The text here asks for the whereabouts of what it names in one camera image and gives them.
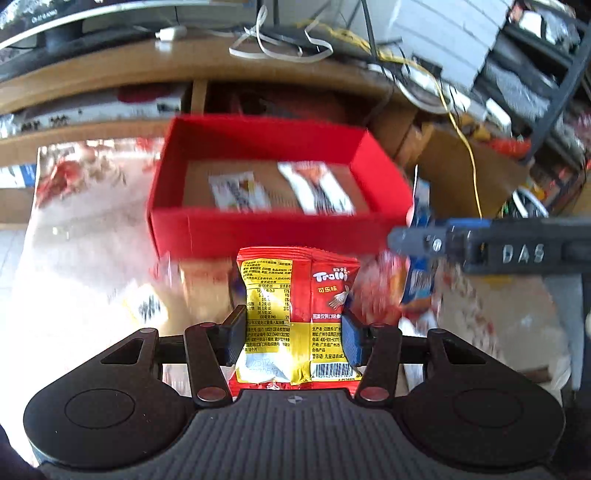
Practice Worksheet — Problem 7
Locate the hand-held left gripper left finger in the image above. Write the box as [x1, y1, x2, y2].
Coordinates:
[99, 305, 247, 408]

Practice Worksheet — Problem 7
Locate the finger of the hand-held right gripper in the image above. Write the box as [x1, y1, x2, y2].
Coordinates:
[387, 220, 463, 260]

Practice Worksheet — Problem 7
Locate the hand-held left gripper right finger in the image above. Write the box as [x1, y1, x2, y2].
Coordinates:
[342, 311, 490, 403]

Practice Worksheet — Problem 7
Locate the blue snack packet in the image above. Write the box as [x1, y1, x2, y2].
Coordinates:
[399, 179, 438, 309]

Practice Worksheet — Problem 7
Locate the red yellow gummy packet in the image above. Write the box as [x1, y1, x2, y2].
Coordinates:
[228, 246, 366, 401]

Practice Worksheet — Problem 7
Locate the clear round cake packet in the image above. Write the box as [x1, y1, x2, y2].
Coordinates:
[355, 253, 413, 325]

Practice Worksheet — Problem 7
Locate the beige pastry packet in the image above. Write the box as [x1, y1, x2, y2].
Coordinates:
[179, 260, 235, 315]

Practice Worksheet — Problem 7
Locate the white steamed cake packet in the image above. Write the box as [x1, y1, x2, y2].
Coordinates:
[124, 281, 170, 325]

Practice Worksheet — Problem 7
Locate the white packet with red label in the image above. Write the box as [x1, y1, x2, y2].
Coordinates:
[277, 161, 357, 216]

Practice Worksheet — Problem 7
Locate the red cardboard box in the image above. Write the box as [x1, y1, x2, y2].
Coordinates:
[147, 115, 414, 259]

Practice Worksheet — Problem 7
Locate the silver white snack packet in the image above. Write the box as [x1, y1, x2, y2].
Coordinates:
[208, 172, 273, 214]

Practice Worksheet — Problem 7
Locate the brown cardboard box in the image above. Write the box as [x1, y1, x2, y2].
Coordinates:
[413, 122, 533, 227]

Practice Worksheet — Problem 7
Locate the red plastic bag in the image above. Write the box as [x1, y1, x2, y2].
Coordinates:
[488, 137, 533, 158]

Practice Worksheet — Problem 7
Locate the black shelf rack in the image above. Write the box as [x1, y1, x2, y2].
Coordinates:
[475, 0, 591, 185]

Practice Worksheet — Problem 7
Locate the wooden TV stand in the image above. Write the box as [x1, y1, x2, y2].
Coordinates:
[0, 34, 416, 153]

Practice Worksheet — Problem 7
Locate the white power adapter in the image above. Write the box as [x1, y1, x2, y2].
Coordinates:
[154, 25, 188, 42]

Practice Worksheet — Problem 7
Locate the yellow cable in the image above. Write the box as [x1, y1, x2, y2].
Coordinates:
[318, 22, 484, 219]

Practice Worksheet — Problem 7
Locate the white coiled cable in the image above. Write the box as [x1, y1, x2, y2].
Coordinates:
[396, 68, 468, 112]

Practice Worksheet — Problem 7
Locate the white flat cable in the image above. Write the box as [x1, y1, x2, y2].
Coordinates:
[228, 4, 334, 64]

